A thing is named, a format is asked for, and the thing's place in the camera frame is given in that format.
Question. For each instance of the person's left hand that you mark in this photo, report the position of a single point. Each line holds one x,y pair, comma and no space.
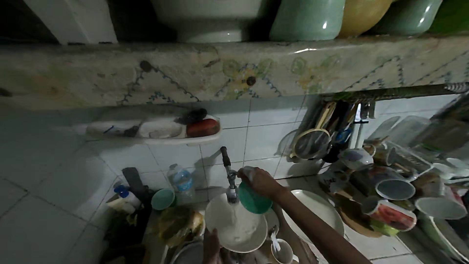
211,248

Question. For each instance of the white wall soap holder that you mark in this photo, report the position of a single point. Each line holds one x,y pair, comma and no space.
165,140

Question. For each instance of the green plastic bowl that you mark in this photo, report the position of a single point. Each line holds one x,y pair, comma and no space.
255,200

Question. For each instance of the white cup with red side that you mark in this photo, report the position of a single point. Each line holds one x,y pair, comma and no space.
441,208

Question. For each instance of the person's left thumb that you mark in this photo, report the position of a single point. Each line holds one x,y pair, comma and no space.
214,237

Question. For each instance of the large white ceramic bowl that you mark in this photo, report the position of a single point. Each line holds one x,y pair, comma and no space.
216,22

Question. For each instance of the small white plate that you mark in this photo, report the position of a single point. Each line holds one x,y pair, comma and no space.
272,222

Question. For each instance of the large white plate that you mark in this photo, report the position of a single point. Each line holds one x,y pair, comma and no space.
311,212

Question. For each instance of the person's right fingers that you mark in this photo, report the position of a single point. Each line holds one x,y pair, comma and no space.
246,174

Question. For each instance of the plastic bag with yellowish contents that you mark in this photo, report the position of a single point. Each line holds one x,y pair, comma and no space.
178,225

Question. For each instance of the dark green ceramic jar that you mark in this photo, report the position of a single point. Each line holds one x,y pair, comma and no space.
412,20

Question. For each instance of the white mug with red print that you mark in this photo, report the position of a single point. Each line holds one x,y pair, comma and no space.
394,216

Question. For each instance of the metal faucet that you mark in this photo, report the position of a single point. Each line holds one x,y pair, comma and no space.
231,178

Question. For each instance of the white cup with purple print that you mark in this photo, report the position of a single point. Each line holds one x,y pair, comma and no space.
355,158

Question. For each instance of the red soap bar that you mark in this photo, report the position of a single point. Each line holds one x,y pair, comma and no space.
202,128

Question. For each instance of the person's right hand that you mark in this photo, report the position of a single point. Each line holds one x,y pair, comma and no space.
264,182

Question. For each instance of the round strainer with yellow rim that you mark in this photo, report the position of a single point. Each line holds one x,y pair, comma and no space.
312,143

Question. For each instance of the floral patterned shelf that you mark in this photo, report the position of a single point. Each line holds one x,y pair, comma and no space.
205,80

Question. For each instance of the pile of cups and dishes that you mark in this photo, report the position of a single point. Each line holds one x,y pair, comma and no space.
428,183

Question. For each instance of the yellow ceramic jar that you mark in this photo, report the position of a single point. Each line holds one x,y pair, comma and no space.
362,16

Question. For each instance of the black scrubber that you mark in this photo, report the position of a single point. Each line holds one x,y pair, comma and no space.
192,116

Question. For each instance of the clear bottle with blue label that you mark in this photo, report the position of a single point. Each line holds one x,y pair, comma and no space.
183,182

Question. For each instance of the white bottle with blue cap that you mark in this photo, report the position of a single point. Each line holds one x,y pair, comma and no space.
128,197

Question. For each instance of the brown round wooden board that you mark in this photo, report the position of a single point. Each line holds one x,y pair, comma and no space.
353,216

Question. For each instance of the white round bowl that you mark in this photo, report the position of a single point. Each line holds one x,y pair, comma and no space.
240,233

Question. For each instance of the white rimmed basin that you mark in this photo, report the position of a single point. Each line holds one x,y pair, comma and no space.
449,238

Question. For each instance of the mug with grey inside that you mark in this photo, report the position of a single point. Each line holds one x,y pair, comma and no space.
395,189

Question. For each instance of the bright green container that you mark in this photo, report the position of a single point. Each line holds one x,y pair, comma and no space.
450,18

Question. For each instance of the clear plastic rack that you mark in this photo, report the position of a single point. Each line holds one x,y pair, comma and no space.
412,156

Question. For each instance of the grey metal pot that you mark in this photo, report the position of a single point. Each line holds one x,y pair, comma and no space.
189,254

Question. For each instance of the hanging bundle of kitchen utensils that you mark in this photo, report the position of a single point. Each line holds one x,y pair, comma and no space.
340,124

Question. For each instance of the white upright post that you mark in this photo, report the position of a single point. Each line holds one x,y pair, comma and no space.
75,20

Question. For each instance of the pale green ceramic jar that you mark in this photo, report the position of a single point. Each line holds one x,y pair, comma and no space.
309,18

